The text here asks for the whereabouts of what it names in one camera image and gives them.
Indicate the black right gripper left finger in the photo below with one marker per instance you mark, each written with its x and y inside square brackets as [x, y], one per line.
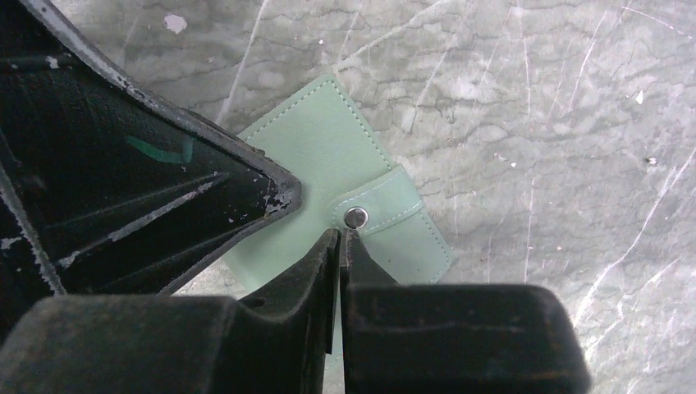
[274, 340]

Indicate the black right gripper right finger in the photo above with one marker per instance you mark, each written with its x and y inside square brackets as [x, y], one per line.
[452, 338]

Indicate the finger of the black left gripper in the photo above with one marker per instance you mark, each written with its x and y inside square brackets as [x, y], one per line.
[107, 188]

